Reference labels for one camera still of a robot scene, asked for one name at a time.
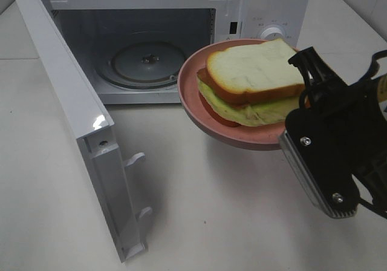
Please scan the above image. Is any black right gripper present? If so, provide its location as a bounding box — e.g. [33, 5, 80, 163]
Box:
[288, 47, 386, 192]

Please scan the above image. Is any sandwich with lettuce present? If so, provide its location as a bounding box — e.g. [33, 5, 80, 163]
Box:
[197, 39, 305, 127]

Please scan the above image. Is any pink round plate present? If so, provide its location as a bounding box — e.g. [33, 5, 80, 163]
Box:
[178, 39, 285, 150]

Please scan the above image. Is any white microwave door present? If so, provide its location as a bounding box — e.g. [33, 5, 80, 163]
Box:
[15, 0, 152, 262]

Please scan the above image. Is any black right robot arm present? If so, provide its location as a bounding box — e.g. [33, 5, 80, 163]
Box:
[285, 47, 386, 207]

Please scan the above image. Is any upper white power knob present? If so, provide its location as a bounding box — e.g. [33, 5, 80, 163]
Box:
[257, 24, 286, 41]

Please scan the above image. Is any white microwave oven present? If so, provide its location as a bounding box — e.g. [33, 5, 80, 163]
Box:
[48, 0, 308, 105]

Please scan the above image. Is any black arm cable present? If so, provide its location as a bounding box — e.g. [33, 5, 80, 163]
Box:
[298, 49, 387, 214]

